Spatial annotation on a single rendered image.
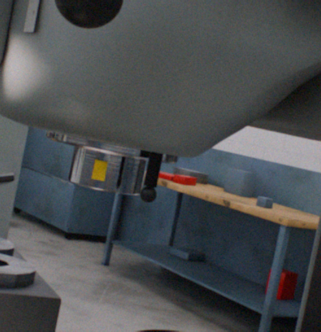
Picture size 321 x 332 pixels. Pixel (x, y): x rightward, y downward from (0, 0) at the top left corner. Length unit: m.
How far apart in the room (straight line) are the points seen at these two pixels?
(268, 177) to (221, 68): 6.10
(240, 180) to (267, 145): 0.48
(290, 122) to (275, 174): 5.93
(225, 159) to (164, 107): 6.54
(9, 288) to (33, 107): 0.33
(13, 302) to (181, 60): 0.37
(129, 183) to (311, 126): 0.13
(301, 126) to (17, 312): 0.33
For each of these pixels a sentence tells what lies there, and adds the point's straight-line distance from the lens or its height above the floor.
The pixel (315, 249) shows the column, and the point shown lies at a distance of 0.86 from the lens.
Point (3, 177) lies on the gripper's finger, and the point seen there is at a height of 1.24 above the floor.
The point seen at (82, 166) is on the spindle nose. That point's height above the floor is 1.29.
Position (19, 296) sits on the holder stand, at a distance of 0.72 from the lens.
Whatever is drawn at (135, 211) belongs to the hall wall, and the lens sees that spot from 8.01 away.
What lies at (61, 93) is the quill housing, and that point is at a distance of 0.41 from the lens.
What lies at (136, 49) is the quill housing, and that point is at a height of 1.36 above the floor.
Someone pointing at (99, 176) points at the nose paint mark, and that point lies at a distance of 0.47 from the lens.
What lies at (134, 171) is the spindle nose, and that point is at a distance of 0.48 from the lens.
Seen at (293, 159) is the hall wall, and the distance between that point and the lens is 6.36.
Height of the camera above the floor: 1.33
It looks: 3 degrees down
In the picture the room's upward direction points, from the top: 11 degrees clockwise
